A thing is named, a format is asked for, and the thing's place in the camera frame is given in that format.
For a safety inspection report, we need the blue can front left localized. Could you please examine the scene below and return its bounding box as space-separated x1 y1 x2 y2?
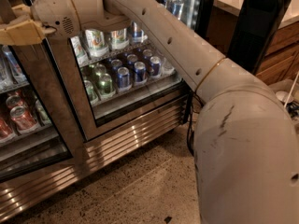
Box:
117 67 132 91

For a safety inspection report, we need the red can at edge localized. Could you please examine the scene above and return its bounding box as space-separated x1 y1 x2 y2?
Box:
0 118 15 143

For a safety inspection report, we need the glass fridge door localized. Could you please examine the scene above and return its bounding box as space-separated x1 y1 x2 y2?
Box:
1 29 87 196
48 0 191 139

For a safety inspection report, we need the green can bottom shelf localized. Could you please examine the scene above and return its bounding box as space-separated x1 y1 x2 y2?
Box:
97 74 115 99

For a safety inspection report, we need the red soda can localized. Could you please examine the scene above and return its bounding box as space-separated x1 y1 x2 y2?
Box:
6 95 26 110
10 106 38 133

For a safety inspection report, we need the tall silver blue can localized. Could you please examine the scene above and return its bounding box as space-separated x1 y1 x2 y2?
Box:
131 22 147 43

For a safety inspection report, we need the wooden counter cabinet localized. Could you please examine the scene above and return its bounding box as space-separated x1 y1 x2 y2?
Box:
206 0 299 85

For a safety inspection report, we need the tall silver can right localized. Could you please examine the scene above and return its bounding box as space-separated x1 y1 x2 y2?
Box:
169 0 184 20

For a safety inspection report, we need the green soda can left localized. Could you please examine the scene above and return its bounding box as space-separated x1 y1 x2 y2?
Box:
36 100 51 125

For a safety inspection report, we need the black power cable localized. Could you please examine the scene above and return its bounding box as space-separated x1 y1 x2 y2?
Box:
186 91 204 156

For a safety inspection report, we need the blue can front right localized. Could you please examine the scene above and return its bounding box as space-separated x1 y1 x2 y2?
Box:
149 56 162 77

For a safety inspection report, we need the white green can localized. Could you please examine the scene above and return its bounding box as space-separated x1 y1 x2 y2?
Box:
109 28 129 50
85 29 108 57

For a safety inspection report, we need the black tower fan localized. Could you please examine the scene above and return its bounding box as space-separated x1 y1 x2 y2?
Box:
227 0 291 75

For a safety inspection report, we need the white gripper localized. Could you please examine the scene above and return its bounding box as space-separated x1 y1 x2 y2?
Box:
0 0 80 46

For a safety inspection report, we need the clear plastic storage bin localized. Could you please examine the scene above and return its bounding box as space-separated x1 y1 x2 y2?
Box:
270 79 299 124

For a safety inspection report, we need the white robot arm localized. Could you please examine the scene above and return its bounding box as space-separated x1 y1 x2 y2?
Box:
1 0 299 224

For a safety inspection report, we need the white green can right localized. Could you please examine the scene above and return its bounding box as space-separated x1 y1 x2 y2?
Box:
109 28 129 50

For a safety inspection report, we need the red soda can rear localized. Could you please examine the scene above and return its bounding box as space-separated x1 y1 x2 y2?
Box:
6 95 26 110

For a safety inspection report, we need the stainless steel display fridge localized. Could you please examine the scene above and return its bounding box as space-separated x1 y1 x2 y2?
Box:
0 0 219 224

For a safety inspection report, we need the blue can front middle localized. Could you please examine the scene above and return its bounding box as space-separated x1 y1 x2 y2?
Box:
134 62 147 85

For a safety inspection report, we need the white green can front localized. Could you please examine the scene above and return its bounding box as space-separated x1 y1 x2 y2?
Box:
85 29 108 57

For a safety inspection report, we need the red soda can front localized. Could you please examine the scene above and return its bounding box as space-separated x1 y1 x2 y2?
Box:
10 106 38 133

